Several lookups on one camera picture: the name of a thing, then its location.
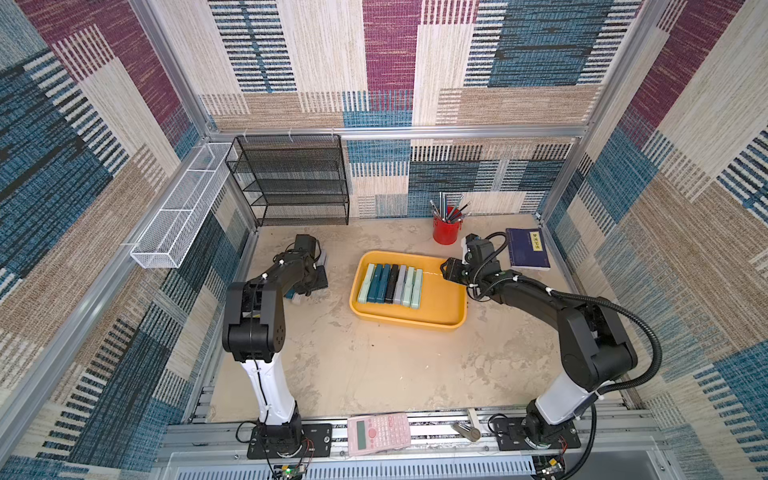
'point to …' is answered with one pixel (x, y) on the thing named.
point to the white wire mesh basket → (165, 240)
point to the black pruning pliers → (391, 287)
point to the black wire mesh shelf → (292, 180)
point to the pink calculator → (376, 433)
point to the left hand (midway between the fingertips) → (318, 283)
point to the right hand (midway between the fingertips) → (451, 271)
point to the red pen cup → (446, 232)
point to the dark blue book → (527, 249)
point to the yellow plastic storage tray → (444, 301)
